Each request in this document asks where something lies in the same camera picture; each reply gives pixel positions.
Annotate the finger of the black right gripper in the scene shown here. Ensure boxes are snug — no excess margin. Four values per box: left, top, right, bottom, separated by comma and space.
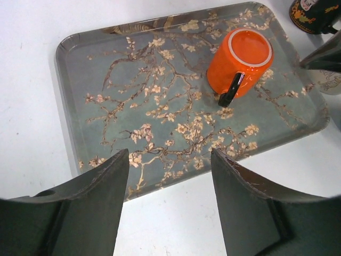
299, 30, 341, 71

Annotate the orange mug black handle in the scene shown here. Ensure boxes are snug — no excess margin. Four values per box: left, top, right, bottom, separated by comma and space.
207, 28, 274, 107

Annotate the black mug orange trim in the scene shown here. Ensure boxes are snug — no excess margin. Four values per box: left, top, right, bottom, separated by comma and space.
289, 0, 340, 35

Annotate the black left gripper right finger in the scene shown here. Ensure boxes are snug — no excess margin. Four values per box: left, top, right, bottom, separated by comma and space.
210, 149, 340, 255

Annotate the cream mug with script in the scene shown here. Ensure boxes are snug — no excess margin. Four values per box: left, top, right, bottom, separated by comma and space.
318, 70, 340, 95

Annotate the floral patterned serving tray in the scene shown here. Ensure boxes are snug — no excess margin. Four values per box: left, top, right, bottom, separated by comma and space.
55, 2, 330, 200

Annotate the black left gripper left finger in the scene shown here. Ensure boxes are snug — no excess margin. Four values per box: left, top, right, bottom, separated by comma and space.
1, 149, 129, 255

